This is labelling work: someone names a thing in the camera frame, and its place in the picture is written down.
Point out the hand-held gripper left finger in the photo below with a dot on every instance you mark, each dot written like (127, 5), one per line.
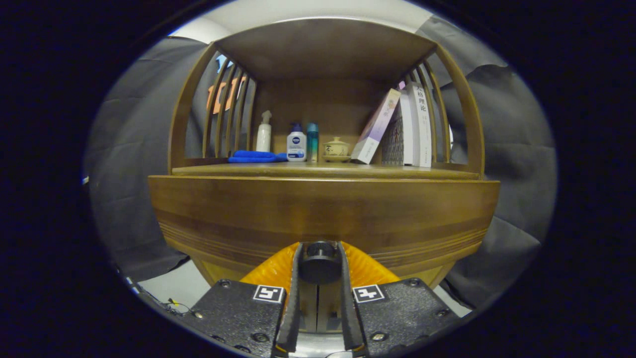
(292, 308)

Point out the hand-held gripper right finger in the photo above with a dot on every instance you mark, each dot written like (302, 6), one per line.
(348, 308)

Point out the wooden drawer with black knob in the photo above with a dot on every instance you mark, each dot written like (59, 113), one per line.
(318, 214)

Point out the wooden countertop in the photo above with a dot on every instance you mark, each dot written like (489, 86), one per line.
(323, 170)

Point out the wooden cabinet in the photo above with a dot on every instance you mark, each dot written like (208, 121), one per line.
(318, 99)

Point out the blue folded cloth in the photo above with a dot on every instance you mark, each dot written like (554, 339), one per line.
(253, 156)

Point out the beige lidded teacup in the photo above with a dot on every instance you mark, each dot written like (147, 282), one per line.
(336, 148)

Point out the white bottle with blue cap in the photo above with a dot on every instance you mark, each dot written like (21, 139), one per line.
(296, 146)

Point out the teal cylindrical bottle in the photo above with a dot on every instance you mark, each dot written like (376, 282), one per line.
(312, 144)

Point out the dark patterned book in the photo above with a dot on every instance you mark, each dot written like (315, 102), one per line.
(392, 144)

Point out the white pump bottle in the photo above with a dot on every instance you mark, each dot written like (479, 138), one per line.
(263, 139)

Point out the purple and white book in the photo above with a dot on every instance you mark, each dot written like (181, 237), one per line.
(375, 129)

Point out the white book with black lettering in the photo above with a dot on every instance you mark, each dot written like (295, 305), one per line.
(423, 129)

